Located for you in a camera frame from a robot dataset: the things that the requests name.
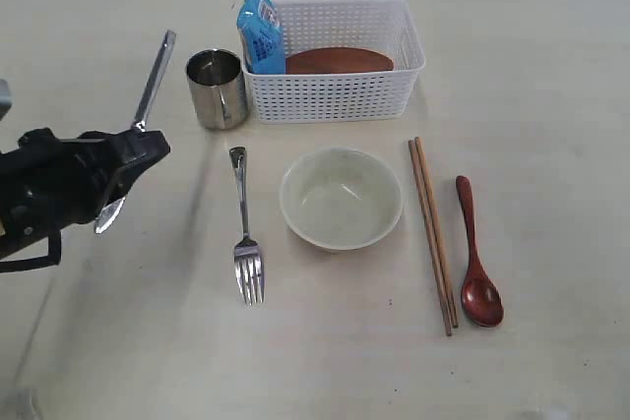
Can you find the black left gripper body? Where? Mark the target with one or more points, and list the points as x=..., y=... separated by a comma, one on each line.
x=40, y=195

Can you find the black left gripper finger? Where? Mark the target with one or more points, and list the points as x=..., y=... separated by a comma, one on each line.
x=99, y=155
x=129, y=155

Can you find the silver metal knife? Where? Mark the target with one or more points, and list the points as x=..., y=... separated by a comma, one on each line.
x=109, y=212

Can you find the white perforated plastic basket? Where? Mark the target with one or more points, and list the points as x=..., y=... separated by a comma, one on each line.
x=383, y=26

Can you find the shiny steel cup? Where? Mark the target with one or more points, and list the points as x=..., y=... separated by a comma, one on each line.
x=217, y=88

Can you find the silver metal fork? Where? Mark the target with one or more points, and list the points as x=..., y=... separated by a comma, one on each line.
x=247, y=254

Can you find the wooden chopstick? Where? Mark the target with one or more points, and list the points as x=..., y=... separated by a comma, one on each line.
x=441, y=250
x=430, y=235

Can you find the floral ceramic bowl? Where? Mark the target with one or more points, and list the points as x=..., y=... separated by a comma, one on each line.
x=339, y=199

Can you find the brown wooden spoon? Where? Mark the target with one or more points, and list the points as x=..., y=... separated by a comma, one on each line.
x=479, y=297

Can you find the dark flat plate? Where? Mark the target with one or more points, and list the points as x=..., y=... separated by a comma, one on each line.
x=337, y=60

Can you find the blue snack packet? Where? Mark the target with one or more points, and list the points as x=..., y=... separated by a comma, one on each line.
x=262, y=38

